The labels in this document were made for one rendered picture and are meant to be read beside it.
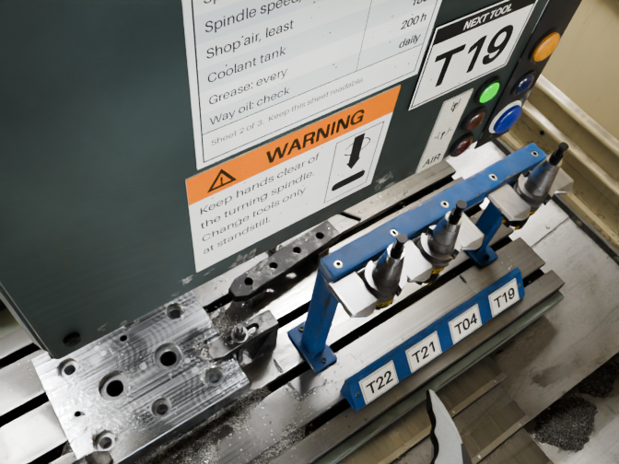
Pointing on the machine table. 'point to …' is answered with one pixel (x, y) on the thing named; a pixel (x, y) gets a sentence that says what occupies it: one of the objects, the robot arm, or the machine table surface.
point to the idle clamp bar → (315, 247)
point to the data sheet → (292, 62)
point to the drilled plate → (185, 391)
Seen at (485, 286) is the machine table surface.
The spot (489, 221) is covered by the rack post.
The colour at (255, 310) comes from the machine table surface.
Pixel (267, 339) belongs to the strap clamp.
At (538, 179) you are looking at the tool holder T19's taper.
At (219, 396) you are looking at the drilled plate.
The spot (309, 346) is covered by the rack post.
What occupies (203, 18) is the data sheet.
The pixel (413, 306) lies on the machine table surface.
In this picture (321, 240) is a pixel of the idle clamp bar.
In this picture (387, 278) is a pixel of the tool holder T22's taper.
